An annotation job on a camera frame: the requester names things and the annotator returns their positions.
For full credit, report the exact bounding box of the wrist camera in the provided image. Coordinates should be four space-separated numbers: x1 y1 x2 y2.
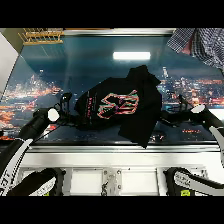
59 92 73 114
177 94 192 112

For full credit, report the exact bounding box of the black printed T-shirt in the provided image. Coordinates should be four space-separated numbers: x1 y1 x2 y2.
73 64 164 150

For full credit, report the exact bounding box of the black cable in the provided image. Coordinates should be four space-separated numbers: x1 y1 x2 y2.
33 123 64 144

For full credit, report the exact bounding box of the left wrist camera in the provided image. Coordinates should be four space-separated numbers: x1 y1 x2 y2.
59 92 73 114

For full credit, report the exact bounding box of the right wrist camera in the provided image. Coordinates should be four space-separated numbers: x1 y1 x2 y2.
177 94 192 112

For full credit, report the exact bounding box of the silver frame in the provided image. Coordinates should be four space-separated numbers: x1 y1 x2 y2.
14 143 224 197

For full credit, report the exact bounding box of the brown clothes hanger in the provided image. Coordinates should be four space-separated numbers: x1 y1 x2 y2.
21 28 65 38

